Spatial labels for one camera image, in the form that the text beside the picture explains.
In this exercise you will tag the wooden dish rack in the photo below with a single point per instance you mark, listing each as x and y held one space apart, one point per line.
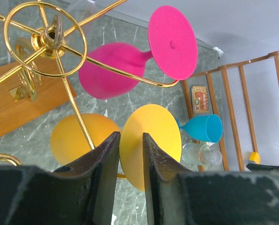
245 95

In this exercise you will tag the pink wine glass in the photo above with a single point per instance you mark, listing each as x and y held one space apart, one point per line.
172 45

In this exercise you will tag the yellow wine glass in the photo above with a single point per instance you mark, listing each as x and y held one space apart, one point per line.
150 126

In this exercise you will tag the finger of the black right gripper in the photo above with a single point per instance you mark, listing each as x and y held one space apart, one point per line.
258 167

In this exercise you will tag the small clear cup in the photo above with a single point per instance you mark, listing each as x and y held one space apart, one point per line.
216 158

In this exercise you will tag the gold wire wine glass rack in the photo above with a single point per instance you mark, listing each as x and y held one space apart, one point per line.
49 45

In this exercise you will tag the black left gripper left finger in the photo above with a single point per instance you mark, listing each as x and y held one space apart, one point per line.
79 193

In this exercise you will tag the blue wine glass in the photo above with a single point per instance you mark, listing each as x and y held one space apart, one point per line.
205 128

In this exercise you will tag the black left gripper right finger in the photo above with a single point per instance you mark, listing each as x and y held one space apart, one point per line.
176 195

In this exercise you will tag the orange labelled small box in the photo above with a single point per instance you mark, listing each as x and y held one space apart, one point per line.
200 101

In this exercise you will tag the patterned clear wine glass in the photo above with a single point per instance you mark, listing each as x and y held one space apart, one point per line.
196 154

